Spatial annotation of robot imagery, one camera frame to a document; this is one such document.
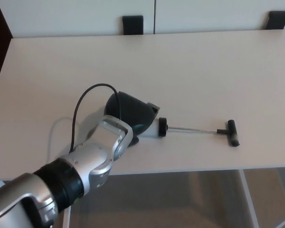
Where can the white desk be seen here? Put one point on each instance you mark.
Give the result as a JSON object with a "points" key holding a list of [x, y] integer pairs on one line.
{"points": [[180, 71]]}

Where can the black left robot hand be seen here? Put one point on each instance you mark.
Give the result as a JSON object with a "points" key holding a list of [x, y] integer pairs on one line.
{"points": [[133, 111]]}

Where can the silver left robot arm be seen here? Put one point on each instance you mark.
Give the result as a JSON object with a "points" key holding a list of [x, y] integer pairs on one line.
{"points": [[90, 161]]}

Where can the white cabinet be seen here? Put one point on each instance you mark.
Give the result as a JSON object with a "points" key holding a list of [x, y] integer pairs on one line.
{"points": [[73, 14]]}

